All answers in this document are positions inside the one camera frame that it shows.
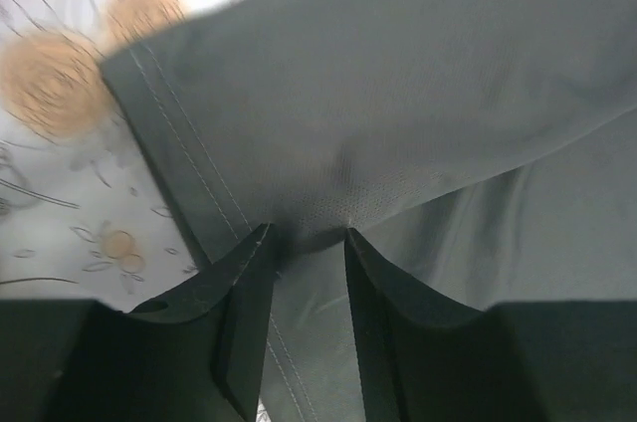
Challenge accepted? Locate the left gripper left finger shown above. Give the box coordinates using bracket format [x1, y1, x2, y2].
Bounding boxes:
[1, 224, 277, 421]

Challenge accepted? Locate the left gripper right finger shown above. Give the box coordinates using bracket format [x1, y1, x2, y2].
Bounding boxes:
[344, 230, 636, 421]

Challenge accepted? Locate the dark grey t shirt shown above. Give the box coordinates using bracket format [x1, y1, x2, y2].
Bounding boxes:
[101, 0, 636, 421]

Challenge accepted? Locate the floral patterned table mat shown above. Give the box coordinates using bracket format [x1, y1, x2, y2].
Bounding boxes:
[1, 0, 241, 310]

